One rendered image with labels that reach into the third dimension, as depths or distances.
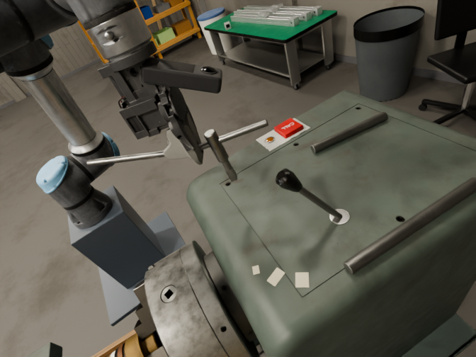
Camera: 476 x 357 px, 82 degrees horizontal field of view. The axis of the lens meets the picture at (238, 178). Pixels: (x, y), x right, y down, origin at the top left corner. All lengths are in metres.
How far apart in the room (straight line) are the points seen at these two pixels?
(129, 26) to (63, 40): 9.40
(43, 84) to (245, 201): 0.62
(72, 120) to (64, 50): 8.88
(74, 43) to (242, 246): 9.47
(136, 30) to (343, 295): 0.48
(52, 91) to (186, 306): 0.67
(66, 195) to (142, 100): 0.66
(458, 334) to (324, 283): 0.83
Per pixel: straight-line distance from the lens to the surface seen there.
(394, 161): 0.67
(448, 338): 1.26
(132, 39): 0.42
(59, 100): 0.94
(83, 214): 1.09
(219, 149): 0.49
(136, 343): 0.74
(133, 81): 0.46
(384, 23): 3.46
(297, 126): 0.78
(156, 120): 0.45
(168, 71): 0.43
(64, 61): 9.87
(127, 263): 1.23
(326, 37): 3.90
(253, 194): 0.63
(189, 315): 0.57
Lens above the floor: 1.70
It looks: 41 degrees down
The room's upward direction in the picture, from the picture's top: 22 degrees counter-clockwise
